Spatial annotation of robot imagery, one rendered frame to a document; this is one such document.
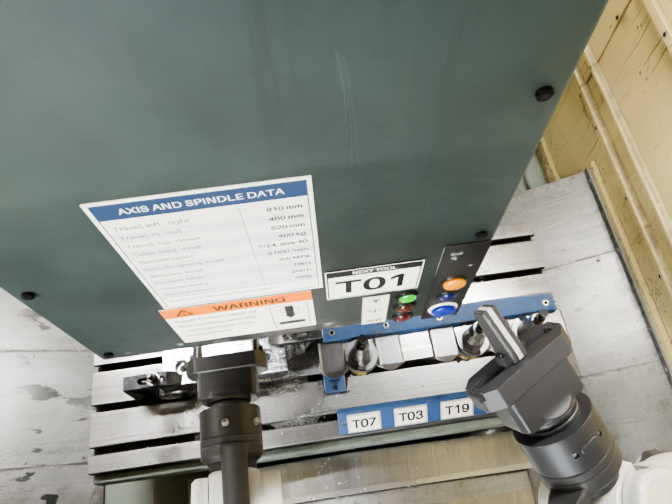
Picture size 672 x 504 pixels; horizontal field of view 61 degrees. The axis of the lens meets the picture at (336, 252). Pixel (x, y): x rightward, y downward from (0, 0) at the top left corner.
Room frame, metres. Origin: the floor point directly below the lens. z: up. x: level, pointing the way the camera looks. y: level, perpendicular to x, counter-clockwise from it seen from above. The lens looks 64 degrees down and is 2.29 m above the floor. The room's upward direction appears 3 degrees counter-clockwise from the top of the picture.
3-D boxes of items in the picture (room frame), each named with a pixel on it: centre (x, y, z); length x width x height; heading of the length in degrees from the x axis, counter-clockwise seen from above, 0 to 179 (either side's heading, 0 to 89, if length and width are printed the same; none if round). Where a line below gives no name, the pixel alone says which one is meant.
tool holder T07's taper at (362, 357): (0.31, -0.04, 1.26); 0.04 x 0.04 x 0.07
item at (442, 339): (0.32, -0.20, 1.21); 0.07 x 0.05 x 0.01; 6
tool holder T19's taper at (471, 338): (0.33, -0.26, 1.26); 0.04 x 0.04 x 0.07
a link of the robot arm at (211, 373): (0.19, 0.17, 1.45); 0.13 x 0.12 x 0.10; 96
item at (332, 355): (0.30, 0.01, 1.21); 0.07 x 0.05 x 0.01; 6
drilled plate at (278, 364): (0.45, 0.28, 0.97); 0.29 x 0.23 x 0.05; 96
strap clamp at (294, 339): (0.42, 0.10, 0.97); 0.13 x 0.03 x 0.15; 96
